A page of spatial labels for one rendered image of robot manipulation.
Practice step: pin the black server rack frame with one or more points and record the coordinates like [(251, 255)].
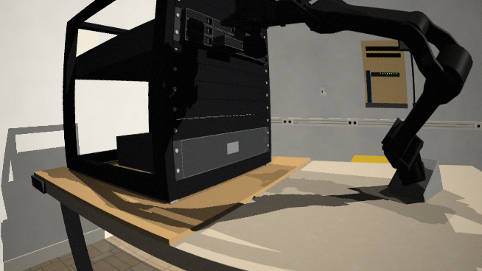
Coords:
[(186, 81)]

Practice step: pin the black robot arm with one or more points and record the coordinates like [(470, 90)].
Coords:
[(445, 75)]

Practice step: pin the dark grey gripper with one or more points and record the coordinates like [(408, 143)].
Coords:
[(254, 45)]

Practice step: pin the light brown wooden board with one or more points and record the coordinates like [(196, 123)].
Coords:
[(169, 223)]

